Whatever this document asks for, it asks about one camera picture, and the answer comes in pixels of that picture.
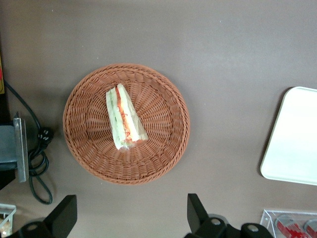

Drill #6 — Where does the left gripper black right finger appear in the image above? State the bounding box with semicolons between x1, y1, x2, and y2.
183;193;241;238

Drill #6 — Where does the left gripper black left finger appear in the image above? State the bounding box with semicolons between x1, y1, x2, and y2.
11;194;78;238

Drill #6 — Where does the triangle sandwich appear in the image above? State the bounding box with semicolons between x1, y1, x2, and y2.
106;83;149;151

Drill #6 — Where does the round brown wicker basket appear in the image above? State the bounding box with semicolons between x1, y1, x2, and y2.
62;63;191;185

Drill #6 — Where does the beige plastic tray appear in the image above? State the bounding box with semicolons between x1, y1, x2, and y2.
260;86;317;186

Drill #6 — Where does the bag of rice crackers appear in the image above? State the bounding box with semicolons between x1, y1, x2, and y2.
0;218;12;236

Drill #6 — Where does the clear acrylic bottle rack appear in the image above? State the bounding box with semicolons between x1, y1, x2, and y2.
260;209;317;238

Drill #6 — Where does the white wire rack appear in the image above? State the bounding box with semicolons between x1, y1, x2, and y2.
0;203;17;238

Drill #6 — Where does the black power cable with plug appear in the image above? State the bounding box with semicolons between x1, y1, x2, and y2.
3;80;55;205

